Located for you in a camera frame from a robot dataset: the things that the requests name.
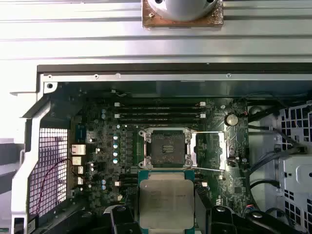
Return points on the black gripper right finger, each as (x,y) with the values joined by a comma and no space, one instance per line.
(223,221)

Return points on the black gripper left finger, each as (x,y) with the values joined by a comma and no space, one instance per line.
(122,223)

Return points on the silver cpu chip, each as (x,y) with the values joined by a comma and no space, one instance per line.
(165,202)

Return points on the cpu socket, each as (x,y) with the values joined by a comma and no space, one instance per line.
(168,148)

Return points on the green motherboard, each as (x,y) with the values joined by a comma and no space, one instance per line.
(214,185)

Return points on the small silver io port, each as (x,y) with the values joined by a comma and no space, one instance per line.
(80,170)
(76,161)
(80,180)

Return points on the blue round capacitor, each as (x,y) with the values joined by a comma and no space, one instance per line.
(115,154)
(115,138)
(115,161)
(116,145)

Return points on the silver metal drive box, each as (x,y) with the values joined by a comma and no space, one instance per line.
(292,175)

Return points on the large silver io port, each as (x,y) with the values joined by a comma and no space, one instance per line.
(78,149)

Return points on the dark blue io connector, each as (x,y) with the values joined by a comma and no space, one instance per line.
(80,134)

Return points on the round coin battery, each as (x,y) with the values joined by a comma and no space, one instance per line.
(231,119)

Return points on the silver perforated drive cage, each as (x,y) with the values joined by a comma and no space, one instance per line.
(297,122)

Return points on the black open pc case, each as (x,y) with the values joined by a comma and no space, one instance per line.
(170,77)

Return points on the brown square base plate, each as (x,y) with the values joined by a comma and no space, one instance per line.
(156,23)

